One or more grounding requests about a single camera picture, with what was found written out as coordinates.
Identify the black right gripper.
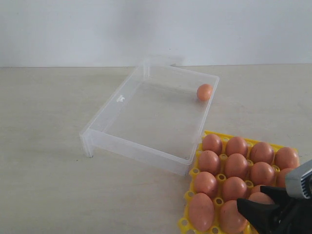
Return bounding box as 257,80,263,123
237,185,312,234

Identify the yellow plastic egg tray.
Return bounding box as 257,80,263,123
178,131,284,234

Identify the clear plastic container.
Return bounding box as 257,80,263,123
80,57,219,176

